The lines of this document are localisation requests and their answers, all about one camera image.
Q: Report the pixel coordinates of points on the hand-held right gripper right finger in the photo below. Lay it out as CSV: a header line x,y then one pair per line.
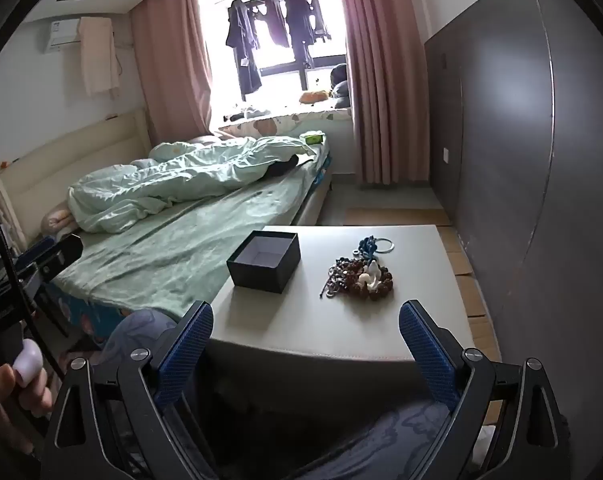
x,y
426,355

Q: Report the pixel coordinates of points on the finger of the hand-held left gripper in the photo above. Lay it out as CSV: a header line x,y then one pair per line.
x,y
63,252

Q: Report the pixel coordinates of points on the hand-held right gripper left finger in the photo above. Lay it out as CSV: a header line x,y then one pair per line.
x,y
181,355

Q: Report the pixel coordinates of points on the black jewelry box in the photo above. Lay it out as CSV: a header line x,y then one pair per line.
x,y
276,265

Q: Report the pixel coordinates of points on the person's left hand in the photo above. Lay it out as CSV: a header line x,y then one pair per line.
x,y
11,410

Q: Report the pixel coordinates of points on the pink pillow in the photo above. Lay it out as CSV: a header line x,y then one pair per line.
x,y
56,221

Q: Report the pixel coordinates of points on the beige headboard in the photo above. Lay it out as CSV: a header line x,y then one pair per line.
x,y
66,160

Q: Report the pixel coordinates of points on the green bed sheet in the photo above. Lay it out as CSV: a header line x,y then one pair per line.
x,y
181,255

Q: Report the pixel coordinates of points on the silver bangle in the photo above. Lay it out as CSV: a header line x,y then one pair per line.
x,y
392,246

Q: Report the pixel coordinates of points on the white low table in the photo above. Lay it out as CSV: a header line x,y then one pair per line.
x,y
291,320

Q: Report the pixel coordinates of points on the light green duvet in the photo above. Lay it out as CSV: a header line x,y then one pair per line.
x,y
181,180

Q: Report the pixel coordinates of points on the beige hanging towel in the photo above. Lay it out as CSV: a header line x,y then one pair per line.
x,y
98,55

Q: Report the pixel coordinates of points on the dark cloth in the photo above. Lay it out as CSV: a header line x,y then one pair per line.
x,y
281,167

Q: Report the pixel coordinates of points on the white air conditioner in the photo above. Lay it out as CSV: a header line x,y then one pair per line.
x,y
61,35

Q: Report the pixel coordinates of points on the pink curtain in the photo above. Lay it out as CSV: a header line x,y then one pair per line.
x,y
381,85
171,60

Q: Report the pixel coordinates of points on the dark grey wardrobe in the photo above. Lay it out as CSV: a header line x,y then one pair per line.
x,y
531,160

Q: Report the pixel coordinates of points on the green box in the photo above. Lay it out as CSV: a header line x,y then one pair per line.
x,y
314,138

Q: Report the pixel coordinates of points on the printed windowsill cushion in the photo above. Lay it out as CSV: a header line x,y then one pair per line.
x,y
281,122

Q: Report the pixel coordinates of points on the dark hanging garment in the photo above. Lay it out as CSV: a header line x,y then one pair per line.
x,y
244,45
276,20
304,25

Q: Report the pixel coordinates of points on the orange plush toy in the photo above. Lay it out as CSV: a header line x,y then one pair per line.
x,y
314,96

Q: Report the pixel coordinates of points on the dark pillow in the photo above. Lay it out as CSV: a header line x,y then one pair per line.
x,y
340,85

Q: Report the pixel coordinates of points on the white wall socket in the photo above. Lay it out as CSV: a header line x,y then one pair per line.
x,y
446,155

